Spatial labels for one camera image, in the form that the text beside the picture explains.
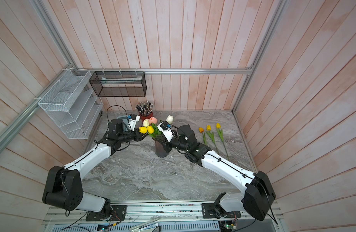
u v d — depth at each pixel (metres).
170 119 0.75
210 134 1.05
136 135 0.74
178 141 0.63
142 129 0.70
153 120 0.74
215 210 0.66
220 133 1.04
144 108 0.98
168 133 0.62
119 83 1.02
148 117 1.01
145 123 0.73
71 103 0.74
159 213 0.75
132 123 0.76
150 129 0.72
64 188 0.42
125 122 0.69
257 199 0.39
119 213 0.73
